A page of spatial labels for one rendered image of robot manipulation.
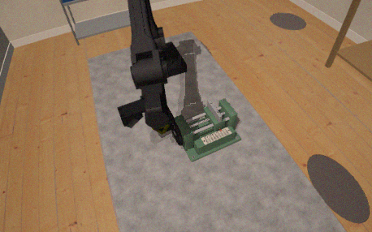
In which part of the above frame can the green bench vise with handwheel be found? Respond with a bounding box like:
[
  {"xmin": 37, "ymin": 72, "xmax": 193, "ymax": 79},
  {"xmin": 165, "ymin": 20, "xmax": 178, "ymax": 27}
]
[{"xmin": 166, "ymin": 98, "xmax": 241, "ymax": 162}]

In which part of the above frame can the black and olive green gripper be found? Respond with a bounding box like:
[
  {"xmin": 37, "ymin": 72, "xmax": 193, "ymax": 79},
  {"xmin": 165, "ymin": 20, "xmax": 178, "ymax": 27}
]
[{"xmin": 152, "ymin": 106, "xmax": 175, "ymax": 135}]

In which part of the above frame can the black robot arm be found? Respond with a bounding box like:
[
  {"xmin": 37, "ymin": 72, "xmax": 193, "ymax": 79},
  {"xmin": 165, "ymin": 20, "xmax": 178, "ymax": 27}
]
[{"xmin": 117, "ymin": 0, "xmax": 173, "ymax": 128}]

